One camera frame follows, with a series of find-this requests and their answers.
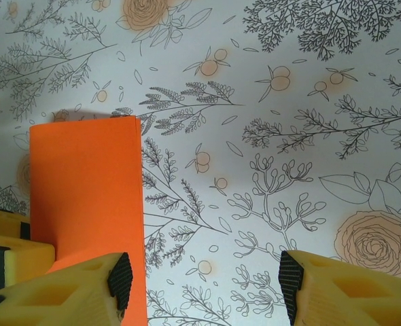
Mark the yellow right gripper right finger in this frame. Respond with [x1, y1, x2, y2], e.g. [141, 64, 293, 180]
[279, 250, 401, 326]

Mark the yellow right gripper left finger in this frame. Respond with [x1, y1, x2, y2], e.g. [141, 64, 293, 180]
[0, 251, 133, 326]

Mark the orange paper sheet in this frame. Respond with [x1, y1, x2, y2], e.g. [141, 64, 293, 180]
[29, 115, 150, 326]

